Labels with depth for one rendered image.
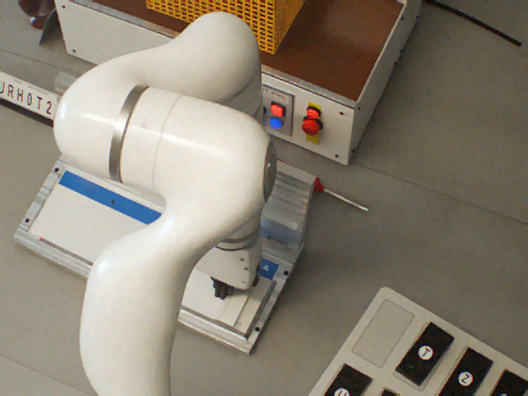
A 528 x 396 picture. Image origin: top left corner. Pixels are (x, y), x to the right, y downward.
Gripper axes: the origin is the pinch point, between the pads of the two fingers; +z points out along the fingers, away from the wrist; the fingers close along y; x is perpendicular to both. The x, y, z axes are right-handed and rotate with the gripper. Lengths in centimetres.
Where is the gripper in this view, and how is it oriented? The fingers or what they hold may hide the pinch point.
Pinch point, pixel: (223, 285)
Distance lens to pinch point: 174.0
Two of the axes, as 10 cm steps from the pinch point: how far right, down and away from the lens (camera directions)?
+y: 9.0, 3.8, -1.9
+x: 4.2, -7.1, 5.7
